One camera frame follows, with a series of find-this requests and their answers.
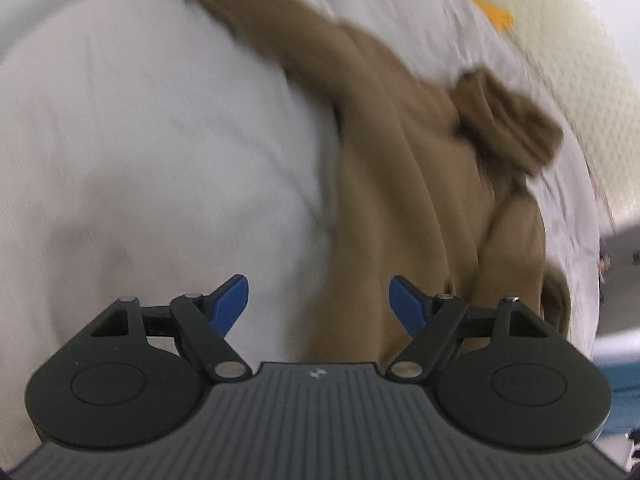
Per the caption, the brown hoodie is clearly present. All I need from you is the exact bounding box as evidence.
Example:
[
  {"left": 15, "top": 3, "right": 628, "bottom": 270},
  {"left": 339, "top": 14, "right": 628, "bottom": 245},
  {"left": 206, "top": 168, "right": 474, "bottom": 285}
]
[{"left": 105, "top": 0, "right": 574, "bottom": 377}]

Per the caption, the bed with grey sheet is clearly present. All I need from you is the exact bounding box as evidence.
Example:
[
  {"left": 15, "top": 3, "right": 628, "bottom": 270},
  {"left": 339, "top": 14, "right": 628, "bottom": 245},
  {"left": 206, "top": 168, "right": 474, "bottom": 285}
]
[{"left": 0, "top": 0, "right": 607, "bottom": 461}]

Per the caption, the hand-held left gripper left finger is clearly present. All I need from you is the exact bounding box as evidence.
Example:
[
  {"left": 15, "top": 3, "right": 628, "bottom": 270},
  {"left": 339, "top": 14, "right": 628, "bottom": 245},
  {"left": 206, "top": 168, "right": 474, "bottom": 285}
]
[{"left": 75, "top": 274, "right": 250, "bottom": 381}]

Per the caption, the yellow cloth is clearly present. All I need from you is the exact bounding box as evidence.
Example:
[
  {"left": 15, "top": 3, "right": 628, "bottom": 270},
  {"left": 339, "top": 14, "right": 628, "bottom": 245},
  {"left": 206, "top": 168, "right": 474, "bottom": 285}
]
[{"left": 472, "top": 0, "right": 516, "bottom": 34}]

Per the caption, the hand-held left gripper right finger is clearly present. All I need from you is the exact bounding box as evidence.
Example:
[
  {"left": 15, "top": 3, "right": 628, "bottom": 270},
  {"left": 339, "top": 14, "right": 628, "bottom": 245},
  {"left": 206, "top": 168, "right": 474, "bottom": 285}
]
[{"left": 387, "top": 274, "right": 567, "bottom": 381}]

